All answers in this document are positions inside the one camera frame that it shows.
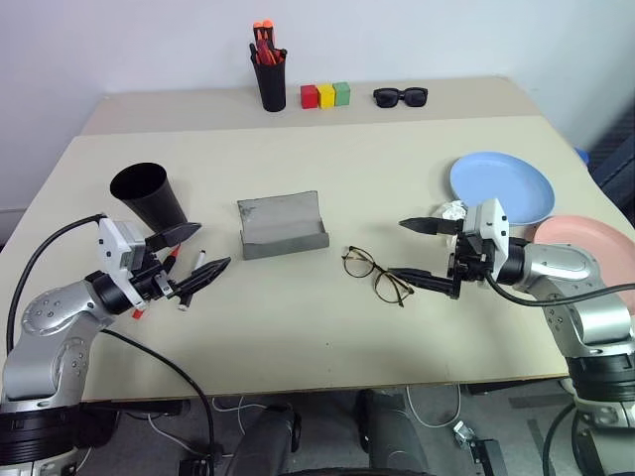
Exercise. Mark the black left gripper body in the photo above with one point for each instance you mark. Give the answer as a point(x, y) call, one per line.
point(151, 280)

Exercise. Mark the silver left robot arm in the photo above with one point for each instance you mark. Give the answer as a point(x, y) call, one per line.
point(47, 317)

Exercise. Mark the empty black pen cup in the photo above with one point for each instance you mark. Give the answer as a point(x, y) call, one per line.
point(149, 196)

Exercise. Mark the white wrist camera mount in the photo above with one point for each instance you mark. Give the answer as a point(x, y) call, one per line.
point(113, 245)
point(488, 220)

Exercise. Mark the yellow cube block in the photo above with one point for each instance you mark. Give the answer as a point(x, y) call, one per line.
point(326, 96)

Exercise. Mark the red and black marker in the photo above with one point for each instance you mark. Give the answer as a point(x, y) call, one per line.
point(267, 53)

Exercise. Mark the black chair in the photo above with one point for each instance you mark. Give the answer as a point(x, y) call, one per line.
point(617, 158)

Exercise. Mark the light blue plate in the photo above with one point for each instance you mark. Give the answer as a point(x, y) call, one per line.
point(501, 186)

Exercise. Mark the metal bracket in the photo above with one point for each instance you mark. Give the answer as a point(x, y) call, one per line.
point(464, 434)

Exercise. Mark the green cube block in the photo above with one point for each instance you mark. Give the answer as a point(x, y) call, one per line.
point(342, 94)

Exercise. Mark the black floor box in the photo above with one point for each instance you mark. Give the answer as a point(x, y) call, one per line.
point(488, 458)

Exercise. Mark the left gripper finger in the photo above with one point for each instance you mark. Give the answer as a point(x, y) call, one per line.
point(173, 234)
point(206, 273)

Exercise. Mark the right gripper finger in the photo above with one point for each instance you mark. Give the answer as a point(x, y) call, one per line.
point(426, 281)
point(431, 226)

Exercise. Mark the grey open glasses case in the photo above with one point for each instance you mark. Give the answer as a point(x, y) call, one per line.
point(278, 223)

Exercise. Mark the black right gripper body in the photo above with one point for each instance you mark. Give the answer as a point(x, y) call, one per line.
point(471, 260)

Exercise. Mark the dark rounded robot leg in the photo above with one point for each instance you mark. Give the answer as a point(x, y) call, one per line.
point(263, 446)
point(392, 436)

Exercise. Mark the red capped marker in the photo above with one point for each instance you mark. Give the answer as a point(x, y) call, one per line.
point(139, 314)

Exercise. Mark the red cube block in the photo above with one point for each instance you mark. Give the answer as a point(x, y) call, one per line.
point(308, 97)

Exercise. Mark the black pen cup with pens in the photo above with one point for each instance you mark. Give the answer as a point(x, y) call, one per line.
point(271, 86)

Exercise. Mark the pink plate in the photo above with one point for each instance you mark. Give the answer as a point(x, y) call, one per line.
point(590, 235)

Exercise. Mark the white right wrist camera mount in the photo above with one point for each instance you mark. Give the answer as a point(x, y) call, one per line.
point(488, 220)

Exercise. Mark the blue container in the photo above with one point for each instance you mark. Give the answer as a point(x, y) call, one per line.
point(583, 158)

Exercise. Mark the orange capped marker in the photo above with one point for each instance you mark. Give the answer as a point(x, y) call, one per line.
point(257, 30)
point(268, 27)

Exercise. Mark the crumpled white paper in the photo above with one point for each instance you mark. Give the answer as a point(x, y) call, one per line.
point(452, 210)

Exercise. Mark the tortoiseshell eyeglasses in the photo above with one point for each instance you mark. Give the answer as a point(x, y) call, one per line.
point(382, 282)

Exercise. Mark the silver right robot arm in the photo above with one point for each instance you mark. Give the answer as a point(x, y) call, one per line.
point(565, 265)

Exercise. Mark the black table frame bar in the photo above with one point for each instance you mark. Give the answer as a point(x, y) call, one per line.
point(511, 387)
point(139, 407)

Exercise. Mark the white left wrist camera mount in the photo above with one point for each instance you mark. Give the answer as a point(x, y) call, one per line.
point(113, 245)

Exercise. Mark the black sunglasses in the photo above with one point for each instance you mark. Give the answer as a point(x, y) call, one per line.
point(392, 97)

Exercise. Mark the white black marker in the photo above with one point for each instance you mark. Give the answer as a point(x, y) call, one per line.
point(200, 259)

